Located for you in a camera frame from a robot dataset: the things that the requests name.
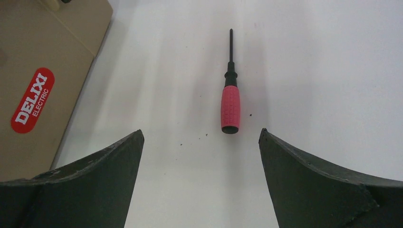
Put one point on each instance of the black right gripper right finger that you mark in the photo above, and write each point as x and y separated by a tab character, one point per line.
310	192

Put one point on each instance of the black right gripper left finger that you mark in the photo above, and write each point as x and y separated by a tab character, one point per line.
92	192

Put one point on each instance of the red handled black screwdriver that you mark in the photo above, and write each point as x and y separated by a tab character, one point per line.
230	100

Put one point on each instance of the brown cardboard box bin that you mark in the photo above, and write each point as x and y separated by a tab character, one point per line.
46	50

